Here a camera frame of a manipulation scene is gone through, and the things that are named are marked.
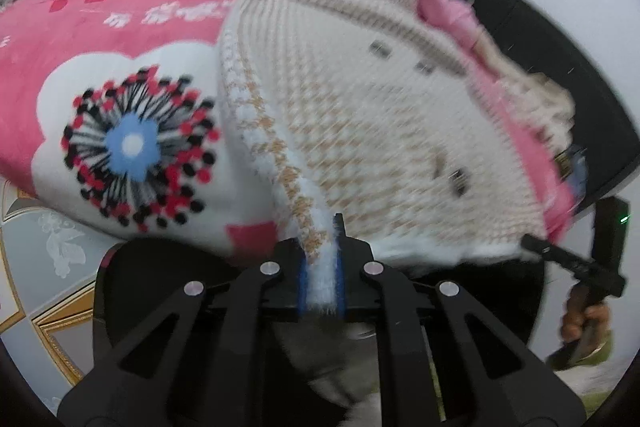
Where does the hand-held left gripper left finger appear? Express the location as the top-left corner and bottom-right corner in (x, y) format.
(57, 237), (308, 427)

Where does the green fluffy rug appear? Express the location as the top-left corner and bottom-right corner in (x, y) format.
(547, 337), (621, 413)

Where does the person's right hand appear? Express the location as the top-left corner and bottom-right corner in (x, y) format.
(560, 292), (613, 360)

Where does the black padded headboard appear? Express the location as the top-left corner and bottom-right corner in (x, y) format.
(440, 0), (640, 212)

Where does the blue denim garment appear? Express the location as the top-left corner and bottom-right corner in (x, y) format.
(570, 152), (589, 204)

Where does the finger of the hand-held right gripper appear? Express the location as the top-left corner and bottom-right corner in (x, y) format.
(520, 234), (593, 275)

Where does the pink floral bed blanket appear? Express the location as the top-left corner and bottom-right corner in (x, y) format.
(0, 0), (576, 258)

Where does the beige white houndstooth coat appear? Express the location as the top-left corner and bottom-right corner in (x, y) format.
(217, 0), (576, 323)

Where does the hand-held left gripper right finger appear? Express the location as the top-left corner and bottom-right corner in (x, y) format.
(332, 214), (587, 427)

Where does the cream fluffy garment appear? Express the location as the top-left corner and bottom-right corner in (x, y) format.
(500, 67), (576, 148)

